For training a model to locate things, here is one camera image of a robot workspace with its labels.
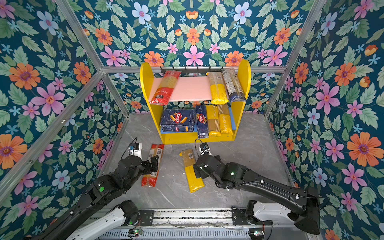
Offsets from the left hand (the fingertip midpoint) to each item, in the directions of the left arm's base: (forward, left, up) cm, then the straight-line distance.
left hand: (152, 155), depth 69 cm
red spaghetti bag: (-4, +6, -21) cm, 23 cm away
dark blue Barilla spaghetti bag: (+25, -25, -6) cm, 36 cm away
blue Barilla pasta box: (+25, -10, -4) cm, 28 cm away
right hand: (-3, -23, -4) cm, 23 cm away
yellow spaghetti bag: (+22, -32, -8) cm, 40 cm away
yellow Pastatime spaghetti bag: (+22, -39, -6) cm, 45 cm away
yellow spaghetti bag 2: (-8, -19, -22) cm, 30 cm away
